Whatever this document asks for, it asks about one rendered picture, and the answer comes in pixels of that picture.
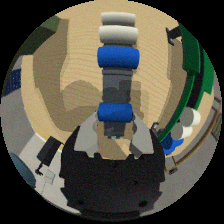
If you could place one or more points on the white cylinder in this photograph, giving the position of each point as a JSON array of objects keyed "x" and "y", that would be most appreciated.
[
  {"x": 190, "y": 117},
  {"x": 118, "y": 18},
  {"x": 118, "y": 34},
  {"x": 179, "y": 132}
]

